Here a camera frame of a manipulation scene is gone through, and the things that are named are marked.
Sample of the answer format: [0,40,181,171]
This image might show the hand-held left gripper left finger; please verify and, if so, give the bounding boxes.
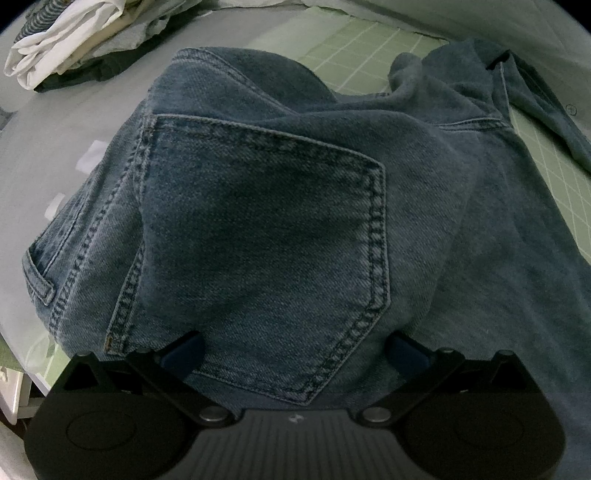
[60,331,230,428]

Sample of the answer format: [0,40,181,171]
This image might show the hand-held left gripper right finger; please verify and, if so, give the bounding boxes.
[361,331,542,428]

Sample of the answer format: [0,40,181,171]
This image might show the blue denim jeans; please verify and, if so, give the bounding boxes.
[22,38,591,480]

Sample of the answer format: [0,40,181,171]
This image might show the white furniture piece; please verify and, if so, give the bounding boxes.
[0,364,33,425]

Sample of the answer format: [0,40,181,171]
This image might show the dark folded cloth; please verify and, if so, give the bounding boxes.
[34,44,155,93]

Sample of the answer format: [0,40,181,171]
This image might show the light grey cloth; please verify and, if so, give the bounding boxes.
[88,0,222,58]

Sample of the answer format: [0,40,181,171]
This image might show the white folded cloth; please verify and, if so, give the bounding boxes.
[4,0,127,90]

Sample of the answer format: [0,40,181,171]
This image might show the white carrot printed sheet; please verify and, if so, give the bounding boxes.
[295,0,591,176]

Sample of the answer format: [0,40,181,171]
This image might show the cream folded cloth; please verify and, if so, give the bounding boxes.
[69,2,158,61]

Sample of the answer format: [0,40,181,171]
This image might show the blue striped cloth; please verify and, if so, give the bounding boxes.
[16,0,72,42]

